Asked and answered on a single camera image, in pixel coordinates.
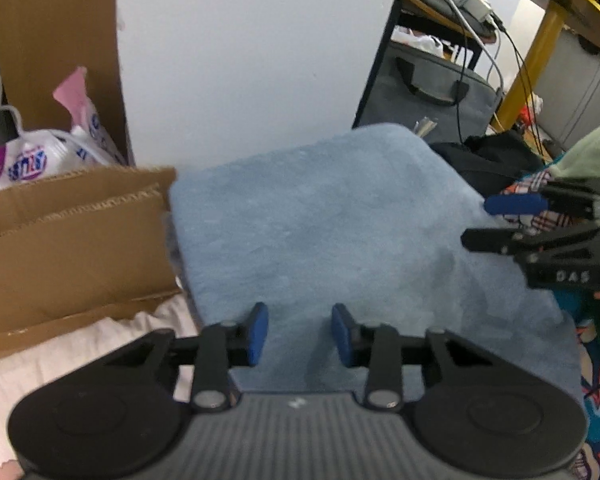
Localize black cable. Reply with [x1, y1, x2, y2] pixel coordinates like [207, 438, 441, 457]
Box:
[454, 14, 556, 162]

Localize dark grey storage bag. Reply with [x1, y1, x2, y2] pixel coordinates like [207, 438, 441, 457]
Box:
[358, 42, 501, 144]

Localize white plastic bag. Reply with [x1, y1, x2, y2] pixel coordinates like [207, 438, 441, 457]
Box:
[391, 26, 451, 60]

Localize pink refill pouch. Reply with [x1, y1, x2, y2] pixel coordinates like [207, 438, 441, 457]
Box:
[0, 66, 126, 191]

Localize yellow round table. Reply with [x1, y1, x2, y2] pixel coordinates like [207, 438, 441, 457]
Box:
[496, 0, 600, 131]

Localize grey metal cabinet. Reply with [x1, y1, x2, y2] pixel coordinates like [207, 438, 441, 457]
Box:
[534, 29, 600, 155]

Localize colourful patterned fabric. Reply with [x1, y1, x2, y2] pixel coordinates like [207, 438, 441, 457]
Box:
[496, 169, 600, 480]

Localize light blue denim pants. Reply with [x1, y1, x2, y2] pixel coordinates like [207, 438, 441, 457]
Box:
[170, 125, 581, 396]

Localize white cable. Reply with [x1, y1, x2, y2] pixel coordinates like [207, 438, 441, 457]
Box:
[439, 0, 505, 92]

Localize black clothes heap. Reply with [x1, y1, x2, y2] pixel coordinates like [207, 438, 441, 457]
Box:
[429, 131, 545, 198]

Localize cream bear print bedsheet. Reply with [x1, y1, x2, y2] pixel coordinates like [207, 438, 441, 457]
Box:
[0, 296, 197, 479]

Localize white power strip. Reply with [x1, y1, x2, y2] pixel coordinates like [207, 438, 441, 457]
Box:
[452, 0, 493, 23]

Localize brown cardboard barrier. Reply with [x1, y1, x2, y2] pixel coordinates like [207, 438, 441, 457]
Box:
[0, 0, 178, 359]

